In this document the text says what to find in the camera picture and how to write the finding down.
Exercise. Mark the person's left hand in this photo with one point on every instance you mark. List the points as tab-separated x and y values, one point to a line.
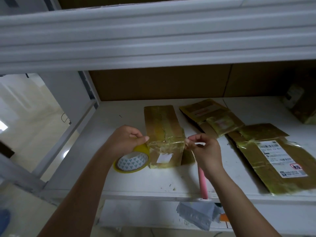
123	140

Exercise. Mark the person's right hand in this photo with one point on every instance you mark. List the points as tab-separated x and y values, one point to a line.
207	153

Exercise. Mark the yellow tape roll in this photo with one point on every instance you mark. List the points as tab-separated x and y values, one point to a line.
133	163

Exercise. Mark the white metal shelf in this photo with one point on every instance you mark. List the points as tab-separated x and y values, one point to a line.
108	116

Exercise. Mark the pink utility knife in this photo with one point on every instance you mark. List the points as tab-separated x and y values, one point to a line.
203	184

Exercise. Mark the small taped carton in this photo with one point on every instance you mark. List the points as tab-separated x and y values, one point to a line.
212	116

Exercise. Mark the wide barcode label cardboard box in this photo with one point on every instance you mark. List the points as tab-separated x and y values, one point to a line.
163	125

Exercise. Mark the stack of cardboard boxes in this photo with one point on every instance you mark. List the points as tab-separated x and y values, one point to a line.
276	155

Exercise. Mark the person's left forearm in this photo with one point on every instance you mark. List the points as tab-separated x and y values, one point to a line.
74	200

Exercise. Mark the person's right forearm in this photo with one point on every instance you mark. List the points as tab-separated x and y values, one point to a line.
247	209

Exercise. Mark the orange plastic object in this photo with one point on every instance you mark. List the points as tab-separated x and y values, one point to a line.
224	217

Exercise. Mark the blue round object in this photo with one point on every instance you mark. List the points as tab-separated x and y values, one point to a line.
4	219

